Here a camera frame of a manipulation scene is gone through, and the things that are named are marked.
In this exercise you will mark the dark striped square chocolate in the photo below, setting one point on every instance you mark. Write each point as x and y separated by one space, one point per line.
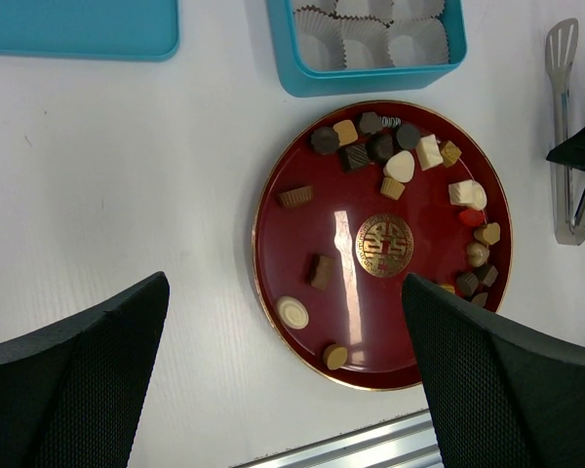
354 157

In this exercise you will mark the caramel cup chocolate left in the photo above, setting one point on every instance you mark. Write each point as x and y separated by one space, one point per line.
296 197

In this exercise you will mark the white round swirl chocolate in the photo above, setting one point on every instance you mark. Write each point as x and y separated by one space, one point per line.
292 312

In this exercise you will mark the white heart chocolate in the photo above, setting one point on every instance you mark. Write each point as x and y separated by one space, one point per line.
400 167

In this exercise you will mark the metal tongs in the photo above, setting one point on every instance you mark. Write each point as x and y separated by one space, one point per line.
568 184

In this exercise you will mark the red round tray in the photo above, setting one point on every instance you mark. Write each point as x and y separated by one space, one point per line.
375 241

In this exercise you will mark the teal tin box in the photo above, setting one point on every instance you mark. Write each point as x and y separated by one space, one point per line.
328 48

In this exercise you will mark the tan round chocolate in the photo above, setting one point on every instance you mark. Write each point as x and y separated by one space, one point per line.
335 356

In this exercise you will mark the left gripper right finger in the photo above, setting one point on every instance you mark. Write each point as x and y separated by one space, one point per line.
500 394

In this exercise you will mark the brown two-tone chocolate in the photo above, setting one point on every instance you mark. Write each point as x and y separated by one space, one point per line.
320 272

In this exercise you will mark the teal tin lid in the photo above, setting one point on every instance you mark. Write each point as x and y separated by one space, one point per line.
118 30

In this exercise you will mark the red chocolate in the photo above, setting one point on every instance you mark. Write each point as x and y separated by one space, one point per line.
472 218

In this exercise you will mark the white block chocolate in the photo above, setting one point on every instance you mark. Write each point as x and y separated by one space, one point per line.
428 152

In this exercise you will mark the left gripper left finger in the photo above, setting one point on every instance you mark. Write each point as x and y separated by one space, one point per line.
71 393

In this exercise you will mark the aluminium rail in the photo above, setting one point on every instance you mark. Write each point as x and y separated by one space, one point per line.
407 441

